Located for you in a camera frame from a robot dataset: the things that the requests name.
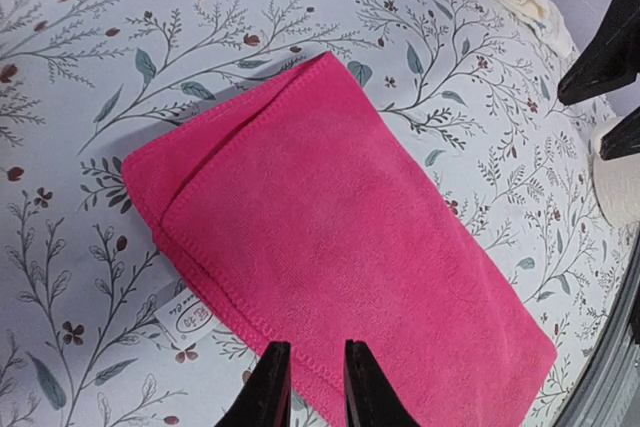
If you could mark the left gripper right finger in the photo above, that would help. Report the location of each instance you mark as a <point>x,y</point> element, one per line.
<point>370,400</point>

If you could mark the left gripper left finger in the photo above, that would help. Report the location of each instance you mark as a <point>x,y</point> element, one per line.
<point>265,399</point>

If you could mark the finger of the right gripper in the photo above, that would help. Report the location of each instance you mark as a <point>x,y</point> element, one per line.
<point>622,139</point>
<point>610,61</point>

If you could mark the pink towel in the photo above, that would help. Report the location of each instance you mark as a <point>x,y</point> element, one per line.
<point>295,215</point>

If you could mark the cream ribbed mug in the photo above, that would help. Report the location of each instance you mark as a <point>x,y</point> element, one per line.
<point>616,182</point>

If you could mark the aluminium front rail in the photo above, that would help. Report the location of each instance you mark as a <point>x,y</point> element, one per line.
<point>607,387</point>

